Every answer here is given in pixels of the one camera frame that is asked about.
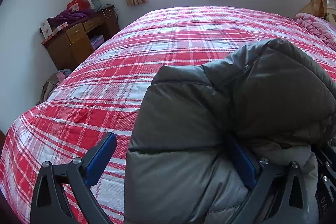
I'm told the red plaid bed sheet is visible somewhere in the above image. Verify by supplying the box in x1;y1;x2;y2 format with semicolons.
1;6;335;223

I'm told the wooden desk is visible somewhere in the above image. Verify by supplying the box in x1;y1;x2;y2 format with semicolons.
42;6;120;70

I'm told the purple garment on desk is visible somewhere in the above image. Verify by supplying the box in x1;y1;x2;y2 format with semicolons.
47;9;95;28

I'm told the flat red box on desk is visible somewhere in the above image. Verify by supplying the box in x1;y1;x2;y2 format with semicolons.
42;22;68;45

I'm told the grey puffer jacket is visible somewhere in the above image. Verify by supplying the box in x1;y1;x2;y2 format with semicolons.
124;39;335;223

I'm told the pink folded quilt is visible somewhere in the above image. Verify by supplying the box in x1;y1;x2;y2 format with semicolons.
295;12;336;51

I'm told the wooden headboard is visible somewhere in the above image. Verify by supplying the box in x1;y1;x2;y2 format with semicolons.
326;0;336;25

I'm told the white box on desk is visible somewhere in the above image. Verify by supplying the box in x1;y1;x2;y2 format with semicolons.
40;19;54;39

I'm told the clothes pile on floor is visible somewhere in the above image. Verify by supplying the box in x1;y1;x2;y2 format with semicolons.
37;69;72;105

